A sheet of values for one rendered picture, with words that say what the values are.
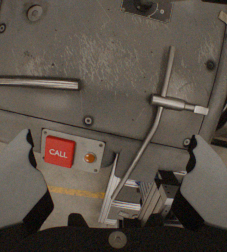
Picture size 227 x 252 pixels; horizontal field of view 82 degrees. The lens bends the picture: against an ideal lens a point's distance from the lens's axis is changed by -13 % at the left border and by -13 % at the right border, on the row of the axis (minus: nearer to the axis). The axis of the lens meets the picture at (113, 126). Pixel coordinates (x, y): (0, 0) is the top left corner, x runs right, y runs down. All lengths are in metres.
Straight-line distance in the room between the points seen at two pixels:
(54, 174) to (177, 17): 1.93
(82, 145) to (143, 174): 0.14
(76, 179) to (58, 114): 1.67
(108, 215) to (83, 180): 0.52
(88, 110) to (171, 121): 0.16
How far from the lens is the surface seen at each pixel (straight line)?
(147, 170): 0.34
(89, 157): 0.31
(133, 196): 1.78
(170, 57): 0.28
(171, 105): 0.28
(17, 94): 0.34
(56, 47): 0.31
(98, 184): 1.93
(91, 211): 2.27
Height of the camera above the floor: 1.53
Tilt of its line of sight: 75 degrees down
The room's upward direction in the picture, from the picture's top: 176 degrees counter-clockwise
